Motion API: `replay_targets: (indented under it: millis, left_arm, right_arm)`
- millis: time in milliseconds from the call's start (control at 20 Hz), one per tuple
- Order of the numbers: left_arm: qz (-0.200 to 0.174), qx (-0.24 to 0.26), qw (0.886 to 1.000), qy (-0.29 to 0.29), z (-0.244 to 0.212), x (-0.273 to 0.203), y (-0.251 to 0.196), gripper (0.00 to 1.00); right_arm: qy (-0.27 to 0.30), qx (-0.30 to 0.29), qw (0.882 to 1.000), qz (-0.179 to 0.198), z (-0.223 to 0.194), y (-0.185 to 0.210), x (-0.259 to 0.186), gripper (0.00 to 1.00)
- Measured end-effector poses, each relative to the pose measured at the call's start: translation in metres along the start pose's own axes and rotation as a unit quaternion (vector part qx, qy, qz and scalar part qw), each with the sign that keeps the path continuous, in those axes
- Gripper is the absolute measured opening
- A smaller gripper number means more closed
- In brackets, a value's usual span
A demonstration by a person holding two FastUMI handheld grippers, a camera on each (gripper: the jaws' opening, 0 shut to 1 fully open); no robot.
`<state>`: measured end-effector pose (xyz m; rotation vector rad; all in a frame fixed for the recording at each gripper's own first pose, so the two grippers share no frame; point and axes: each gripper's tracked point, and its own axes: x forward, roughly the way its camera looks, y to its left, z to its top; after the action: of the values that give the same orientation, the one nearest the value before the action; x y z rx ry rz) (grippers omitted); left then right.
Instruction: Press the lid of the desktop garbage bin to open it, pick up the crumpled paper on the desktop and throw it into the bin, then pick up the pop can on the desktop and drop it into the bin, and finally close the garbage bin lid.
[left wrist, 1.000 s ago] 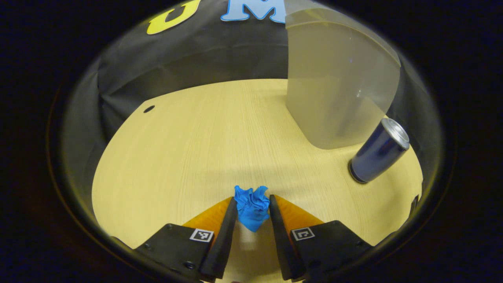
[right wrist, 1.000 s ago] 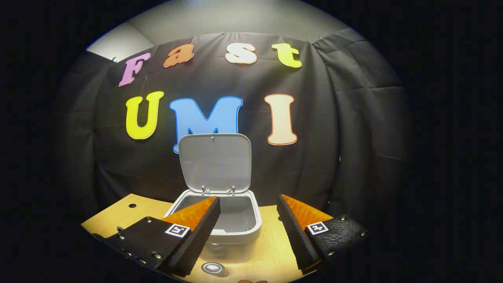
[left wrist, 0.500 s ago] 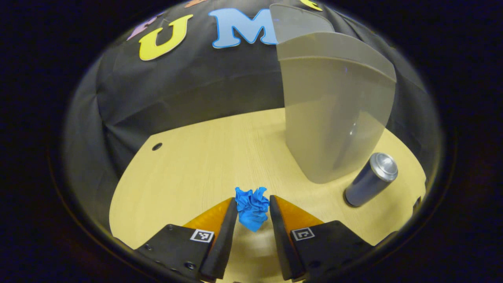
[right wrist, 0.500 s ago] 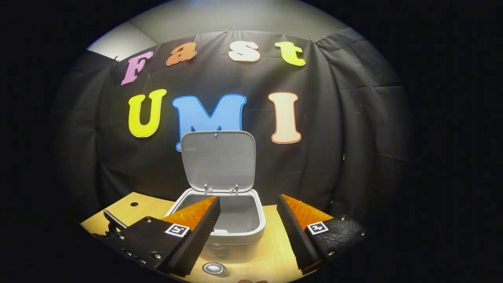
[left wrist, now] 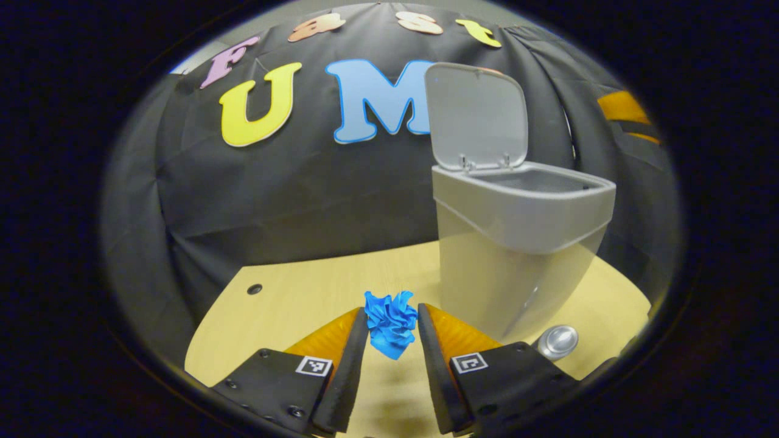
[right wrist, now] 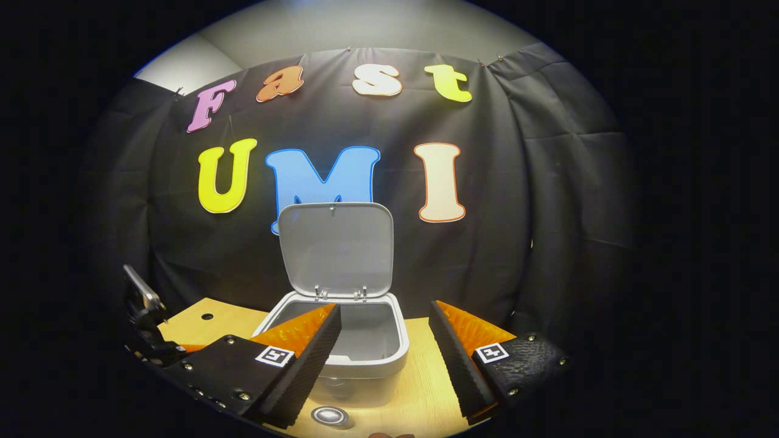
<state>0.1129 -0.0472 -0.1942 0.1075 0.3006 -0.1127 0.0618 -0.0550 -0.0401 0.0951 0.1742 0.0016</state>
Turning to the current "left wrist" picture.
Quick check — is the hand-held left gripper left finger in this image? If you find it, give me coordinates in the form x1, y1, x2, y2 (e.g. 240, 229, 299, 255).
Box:
210, 307, 371, 436

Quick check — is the white desktop garbage bin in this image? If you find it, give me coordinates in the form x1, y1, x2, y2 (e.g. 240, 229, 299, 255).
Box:
424, 62, 617, 342

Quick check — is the blue paper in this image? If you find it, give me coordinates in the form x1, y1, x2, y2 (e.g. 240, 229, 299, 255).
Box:
364, 291, 419, 361

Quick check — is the wooden desktop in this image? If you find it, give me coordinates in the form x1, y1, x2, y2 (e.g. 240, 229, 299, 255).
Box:
184, 240, 652, 438

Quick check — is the silver pop can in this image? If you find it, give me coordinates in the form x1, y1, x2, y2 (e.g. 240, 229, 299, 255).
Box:
537, 324, 580, 361

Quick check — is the black backdrop cloth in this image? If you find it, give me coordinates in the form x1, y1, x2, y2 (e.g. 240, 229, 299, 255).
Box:
100, 3, 682, 366

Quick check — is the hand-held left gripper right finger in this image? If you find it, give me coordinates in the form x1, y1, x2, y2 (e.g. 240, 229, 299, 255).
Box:
416, 302, 579, 436

